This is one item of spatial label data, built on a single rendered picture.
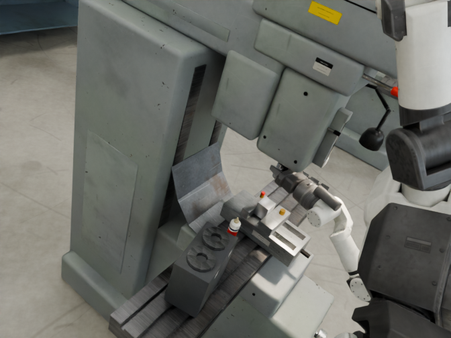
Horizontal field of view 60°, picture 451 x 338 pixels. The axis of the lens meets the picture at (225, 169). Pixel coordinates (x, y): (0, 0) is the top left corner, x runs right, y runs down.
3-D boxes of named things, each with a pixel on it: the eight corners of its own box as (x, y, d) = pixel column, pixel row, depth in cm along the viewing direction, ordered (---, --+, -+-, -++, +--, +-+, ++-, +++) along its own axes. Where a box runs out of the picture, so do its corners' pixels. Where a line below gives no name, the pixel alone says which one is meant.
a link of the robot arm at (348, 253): (341, 235, 134) (368, 286, 132) (323, 247, 128) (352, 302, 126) (365, 229, 126) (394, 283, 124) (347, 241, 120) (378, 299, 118)
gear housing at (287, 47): (373, 81, 124) (389, 52, 119) (348, 100, 106) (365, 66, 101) (286, 39, 136) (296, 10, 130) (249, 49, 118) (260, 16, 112)
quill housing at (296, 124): (321, 156, 143) (362, 78, 124) (297, 178, 128) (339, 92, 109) (278, 131, 149) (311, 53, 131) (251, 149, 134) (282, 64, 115)
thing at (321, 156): (325, 163, 134) (353, 112, 121) (321, 168, 131) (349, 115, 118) (315, 158, 135) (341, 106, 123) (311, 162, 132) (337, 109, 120)
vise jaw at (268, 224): (287, 219, 160) (290, 212, 158) (268, 237, 149) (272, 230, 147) (276, 211, 162) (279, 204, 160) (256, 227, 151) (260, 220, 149)
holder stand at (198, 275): (224, 272, 139) (239, 235, 128) (195, 319, 122) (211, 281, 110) (195, 255, 142) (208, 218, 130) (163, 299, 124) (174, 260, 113)
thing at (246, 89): (283, 123, 149) (309, 60, 134) (251, 143, 131) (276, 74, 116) (243, 100, 155) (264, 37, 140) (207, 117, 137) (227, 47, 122)
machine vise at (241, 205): (305, 248, 160) (315, 230, 153) (287, 267, 149) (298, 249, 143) (239, 200, 173) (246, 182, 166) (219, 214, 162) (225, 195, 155)
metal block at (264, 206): (271, 214, 158) (276, 203, 155) (263, 220, 154) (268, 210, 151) (261, 206, 160) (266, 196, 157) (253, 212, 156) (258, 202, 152)
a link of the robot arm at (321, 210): (315, 199, 140) (339, 220, 133) (294, 211, 134) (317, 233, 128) (323, 177, 132) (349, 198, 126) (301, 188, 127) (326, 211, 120)
